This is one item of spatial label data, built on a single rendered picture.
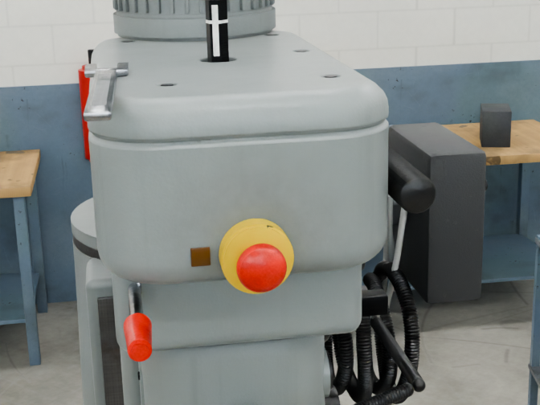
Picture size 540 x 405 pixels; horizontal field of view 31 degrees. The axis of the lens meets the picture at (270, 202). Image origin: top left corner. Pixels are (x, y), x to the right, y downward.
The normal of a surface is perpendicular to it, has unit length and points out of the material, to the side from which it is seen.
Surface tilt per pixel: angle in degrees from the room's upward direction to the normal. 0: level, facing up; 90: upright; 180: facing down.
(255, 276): 91
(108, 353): 90
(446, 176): 90
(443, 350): 0
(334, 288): 90
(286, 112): 63
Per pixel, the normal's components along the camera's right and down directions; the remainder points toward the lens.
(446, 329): -0.03, -0.96
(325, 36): 0.16, 0.28
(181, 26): -0.08, 0.29
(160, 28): -0.36, 0.27
